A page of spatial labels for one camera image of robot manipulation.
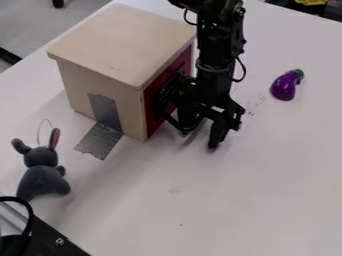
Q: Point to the grey tape strip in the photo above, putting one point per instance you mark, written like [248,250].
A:
[100,135]

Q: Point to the purple toy eggplant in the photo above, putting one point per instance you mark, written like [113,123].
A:
[285,87]

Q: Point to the grey plush rabbit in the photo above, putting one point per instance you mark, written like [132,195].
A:
[42,173]

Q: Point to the cabinet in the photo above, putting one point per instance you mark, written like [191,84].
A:
[120,53]

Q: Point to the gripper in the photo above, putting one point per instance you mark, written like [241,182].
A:
[214,100]

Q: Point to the drawer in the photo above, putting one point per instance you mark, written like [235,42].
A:
[153,113]

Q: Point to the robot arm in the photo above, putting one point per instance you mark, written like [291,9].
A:
[218,43]

